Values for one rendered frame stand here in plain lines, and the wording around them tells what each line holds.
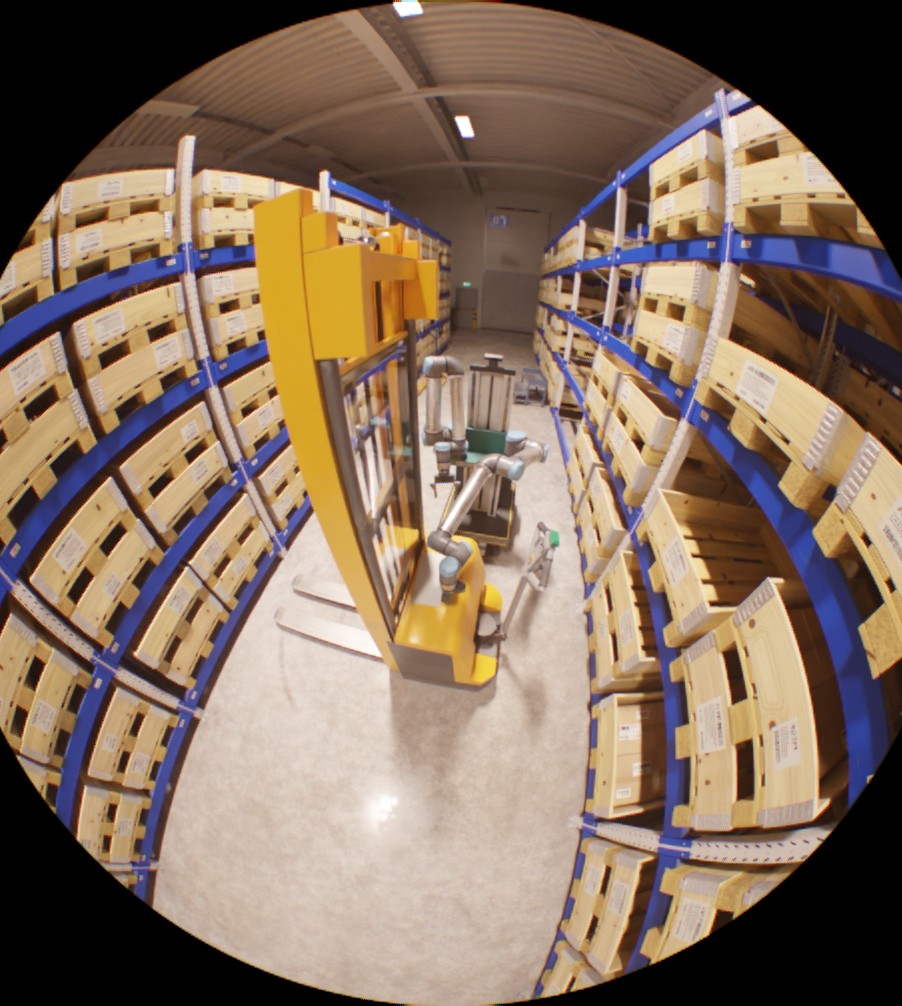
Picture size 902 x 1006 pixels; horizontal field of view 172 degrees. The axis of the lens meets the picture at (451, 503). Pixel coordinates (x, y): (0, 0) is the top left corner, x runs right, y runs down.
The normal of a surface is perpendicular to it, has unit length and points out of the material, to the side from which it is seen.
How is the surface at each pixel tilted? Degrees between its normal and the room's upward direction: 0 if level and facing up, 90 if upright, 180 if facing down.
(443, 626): 0
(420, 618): 0
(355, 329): 90
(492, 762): 0
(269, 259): 90
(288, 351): 90
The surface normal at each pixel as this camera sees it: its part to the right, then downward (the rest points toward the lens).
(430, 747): 0.02, -0.74
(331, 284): -0.18, 0.66
